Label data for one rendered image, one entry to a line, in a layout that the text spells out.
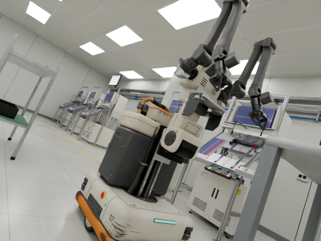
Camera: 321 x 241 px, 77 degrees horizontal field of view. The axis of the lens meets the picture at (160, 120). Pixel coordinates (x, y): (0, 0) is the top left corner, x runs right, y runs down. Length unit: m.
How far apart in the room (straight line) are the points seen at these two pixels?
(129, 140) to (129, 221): 0.51
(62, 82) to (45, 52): 1.38
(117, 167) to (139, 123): 0.33
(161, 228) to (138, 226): 0.18
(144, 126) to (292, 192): 3.23
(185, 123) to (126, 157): 0.46
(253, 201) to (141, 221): 0.71
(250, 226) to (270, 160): 0.19
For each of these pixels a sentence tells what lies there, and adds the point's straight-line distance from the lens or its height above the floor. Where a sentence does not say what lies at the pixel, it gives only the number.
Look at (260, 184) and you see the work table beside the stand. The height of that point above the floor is 0.65.
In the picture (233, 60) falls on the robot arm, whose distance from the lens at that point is 1.10.
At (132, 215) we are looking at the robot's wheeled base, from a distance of 1.19.
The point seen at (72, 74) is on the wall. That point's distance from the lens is 10.24.
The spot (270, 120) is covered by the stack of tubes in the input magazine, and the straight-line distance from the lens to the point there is 2.91.
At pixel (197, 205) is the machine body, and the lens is 2.93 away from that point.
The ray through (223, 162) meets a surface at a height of 0.77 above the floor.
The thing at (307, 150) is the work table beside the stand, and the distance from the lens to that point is 0.67.
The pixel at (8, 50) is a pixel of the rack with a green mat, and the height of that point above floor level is 0.93.
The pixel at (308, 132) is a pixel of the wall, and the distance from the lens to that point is 4.38.
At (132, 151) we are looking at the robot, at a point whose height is 0.55.
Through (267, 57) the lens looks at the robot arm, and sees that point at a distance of 1.61.
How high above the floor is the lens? 0.63
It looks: 8 degrees up
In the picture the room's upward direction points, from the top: 22 degrees clockwise
